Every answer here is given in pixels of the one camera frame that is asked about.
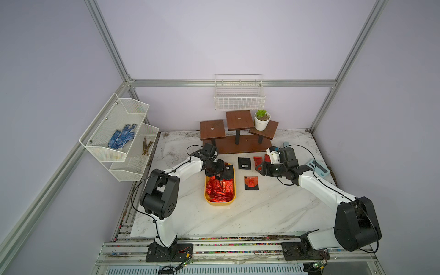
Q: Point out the black tea bag barcode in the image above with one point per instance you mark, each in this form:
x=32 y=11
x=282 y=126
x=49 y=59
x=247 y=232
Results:
x=244 y=163

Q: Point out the red foil tea bags pile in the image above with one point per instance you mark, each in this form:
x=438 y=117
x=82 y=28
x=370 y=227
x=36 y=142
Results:
x=218 y=192

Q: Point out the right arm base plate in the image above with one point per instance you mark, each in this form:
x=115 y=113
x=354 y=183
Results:
x=302 y=250

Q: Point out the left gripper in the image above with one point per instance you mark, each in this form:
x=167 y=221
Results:
x=221 y=168

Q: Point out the black red label tea bag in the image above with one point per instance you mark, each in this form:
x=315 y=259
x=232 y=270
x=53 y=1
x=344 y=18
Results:
x=251 y=183

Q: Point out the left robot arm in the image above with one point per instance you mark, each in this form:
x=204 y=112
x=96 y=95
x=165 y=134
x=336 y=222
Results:
x=160 y=194

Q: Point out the white potted green plant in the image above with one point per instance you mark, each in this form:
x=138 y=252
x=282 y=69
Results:
x=261 y=120

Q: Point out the blue work glove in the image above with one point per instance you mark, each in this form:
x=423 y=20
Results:
x=121 y=137

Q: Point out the white wire wall basket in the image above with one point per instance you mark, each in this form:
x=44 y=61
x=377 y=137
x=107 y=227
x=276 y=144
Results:
x=237 y=92

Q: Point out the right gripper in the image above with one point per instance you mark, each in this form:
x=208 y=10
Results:
x=266 y=166

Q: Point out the brown twigs in shelf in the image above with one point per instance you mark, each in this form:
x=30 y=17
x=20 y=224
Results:
x=147 y=144

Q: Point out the brown wooden tiered stand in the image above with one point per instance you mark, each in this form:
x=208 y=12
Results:
x=237 y=134

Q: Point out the yellow storage box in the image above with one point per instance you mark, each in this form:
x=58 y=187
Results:
x=221 y=189

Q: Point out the white mesh two-tier shelf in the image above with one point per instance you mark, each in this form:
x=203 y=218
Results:
x=126 y=164

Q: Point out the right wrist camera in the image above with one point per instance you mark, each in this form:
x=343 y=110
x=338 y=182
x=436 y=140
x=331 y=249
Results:
x=273 y=153

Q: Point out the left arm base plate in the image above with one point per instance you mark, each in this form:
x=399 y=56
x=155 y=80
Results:
x=177 y=252

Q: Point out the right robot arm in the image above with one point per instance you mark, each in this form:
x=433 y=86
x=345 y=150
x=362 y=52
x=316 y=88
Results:
x=356 y=224

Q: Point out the light blue calculator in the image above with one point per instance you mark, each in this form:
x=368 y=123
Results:
x=318 y=168

